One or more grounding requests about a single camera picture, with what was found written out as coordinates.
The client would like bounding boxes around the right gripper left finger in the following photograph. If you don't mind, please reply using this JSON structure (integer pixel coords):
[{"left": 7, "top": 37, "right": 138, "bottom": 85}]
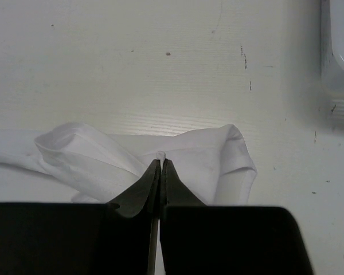
[{"left": 0, "top": 160, "right": 161, "bottom": 274}]

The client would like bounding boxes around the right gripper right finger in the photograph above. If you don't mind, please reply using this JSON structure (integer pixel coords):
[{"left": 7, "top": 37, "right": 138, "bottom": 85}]
[{"left": 160, "top": 160, "right": 313, "bottom": 274}]

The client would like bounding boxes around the white t-shirt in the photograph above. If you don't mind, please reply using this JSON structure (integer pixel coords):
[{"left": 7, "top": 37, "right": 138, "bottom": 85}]
[{"left": 0, "top": 123, "right": 257, "bottom": 205}]

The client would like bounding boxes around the white plastic basket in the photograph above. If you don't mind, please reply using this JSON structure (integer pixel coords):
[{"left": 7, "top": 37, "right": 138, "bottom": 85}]
[{"left": 320, "top": 1, "right": 344, "bottom": 123}]

